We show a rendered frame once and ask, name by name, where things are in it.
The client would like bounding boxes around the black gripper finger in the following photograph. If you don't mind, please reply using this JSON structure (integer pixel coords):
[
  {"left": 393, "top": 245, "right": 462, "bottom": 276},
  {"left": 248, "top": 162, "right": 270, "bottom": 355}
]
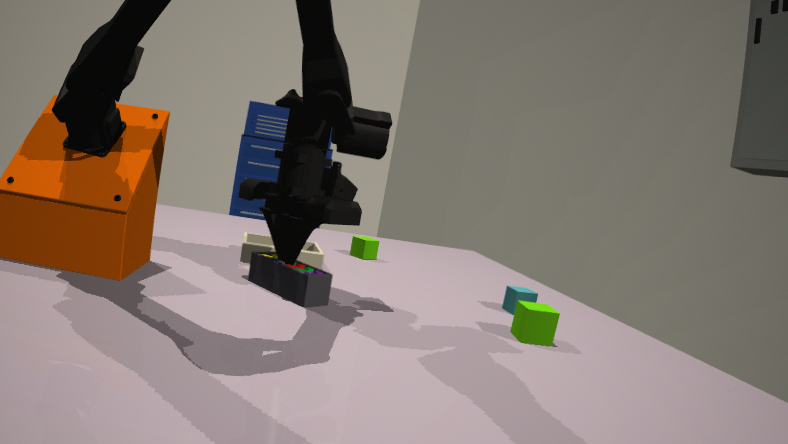
[
  {"left": 259, "top": 206, "right": 293, "bottom": 262},
  {"left": 282, "top": 214, "right": 324, "bottom": 265}
]

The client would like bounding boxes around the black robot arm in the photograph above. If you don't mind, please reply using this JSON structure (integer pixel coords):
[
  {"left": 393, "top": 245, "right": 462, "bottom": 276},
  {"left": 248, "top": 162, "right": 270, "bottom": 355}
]
[{"left": 52, "top": 0, "right": 392, "bottom": 201}]

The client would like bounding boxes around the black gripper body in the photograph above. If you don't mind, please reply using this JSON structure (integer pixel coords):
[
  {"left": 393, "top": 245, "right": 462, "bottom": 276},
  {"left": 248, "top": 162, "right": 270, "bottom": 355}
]
[{"left": 238, "top": 143, "right": 362, "bottom": 226}]

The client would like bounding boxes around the green cube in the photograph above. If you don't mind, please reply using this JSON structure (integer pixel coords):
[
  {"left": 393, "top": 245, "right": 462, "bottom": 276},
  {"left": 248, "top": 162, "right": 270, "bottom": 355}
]
[
  {"left": 350, "top": 236, "right": 380, "bottom": 260},
  {"left": 510, "top": 301, "right": 560, "bottom": 346}
]

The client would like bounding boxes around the teal cube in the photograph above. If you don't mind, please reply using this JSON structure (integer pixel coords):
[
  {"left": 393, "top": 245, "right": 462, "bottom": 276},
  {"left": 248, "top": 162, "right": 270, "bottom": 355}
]
[{"left": 502, "top": 286, "right": 538, "bottom": 315}]

